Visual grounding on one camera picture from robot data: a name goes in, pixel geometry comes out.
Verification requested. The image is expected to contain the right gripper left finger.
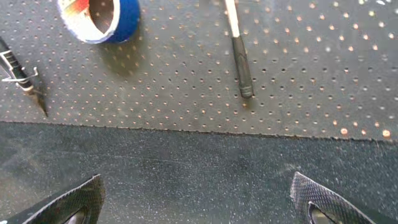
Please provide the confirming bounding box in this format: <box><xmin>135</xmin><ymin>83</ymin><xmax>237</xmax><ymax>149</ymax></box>
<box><xmin>0</xmin><ymin>174</ymin><xmax>106</xmax><ymax>224</ymax></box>

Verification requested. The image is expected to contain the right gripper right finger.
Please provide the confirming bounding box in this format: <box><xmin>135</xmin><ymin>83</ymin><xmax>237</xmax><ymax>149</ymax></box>
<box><xmin>289</xmin><ymin>171</ymin><xmax>398</xmax><ymax>224</ymax></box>

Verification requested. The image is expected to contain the black pegboard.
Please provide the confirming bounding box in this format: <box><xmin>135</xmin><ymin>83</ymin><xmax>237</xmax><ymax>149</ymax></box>
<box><xmin>0</xmin><ymin>0</ymin><xmax>398</xmax><ymax>142</ymax></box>

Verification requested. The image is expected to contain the metal hook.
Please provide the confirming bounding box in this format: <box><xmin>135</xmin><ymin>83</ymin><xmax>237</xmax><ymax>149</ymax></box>
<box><xmin>0</xmin><ymin>50</ymin><xmax>39</xmax><ymax>83</ymax></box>

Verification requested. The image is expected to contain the hammer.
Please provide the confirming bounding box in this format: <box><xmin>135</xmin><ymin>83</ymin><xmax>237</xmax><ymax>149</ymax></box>
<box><xmin>224</xmin><ymin>0</ymin><xmax>255</xmax><ymax>100</ymax></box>

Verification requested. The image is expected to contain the roll of blue tape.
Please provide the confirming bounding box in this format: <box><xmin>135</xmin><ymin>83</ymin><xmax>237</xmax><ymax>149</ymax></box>
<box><xmin>57</xmin><ymin>0</ymin><xmax>141</xmax><ymax>45</ymax></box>

